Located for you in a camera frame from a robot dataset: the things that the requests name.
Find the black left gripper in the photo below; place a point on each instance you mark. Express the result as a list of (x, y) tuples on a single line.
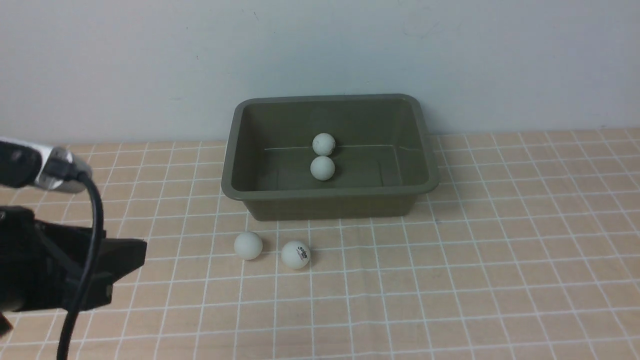
[(41, 263)]

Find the plain white ball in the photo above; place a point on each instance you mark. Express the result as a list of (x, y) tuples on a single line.
[(322, 168), (248, 245)]

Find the white ball with black logo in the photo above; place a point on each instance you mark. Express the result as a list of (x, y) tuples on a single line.
[(295, 255)]

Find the white ball with small mark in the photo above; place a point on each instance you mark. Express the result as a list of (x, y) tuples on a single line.
[(323, 144)]

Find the olive green plastic bin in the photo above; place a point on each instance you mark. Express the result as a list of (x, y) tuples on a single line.
[(384, 159)]

